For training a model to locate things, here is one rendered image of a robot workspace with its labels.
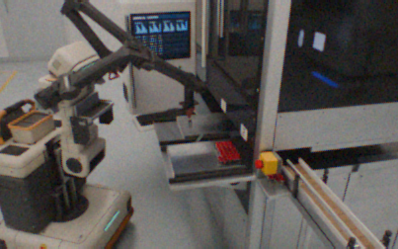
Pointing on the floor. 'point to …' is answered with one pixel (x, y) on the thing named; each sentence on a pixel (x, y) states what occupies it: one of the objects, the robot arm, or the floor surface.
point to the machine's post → (278, 23)
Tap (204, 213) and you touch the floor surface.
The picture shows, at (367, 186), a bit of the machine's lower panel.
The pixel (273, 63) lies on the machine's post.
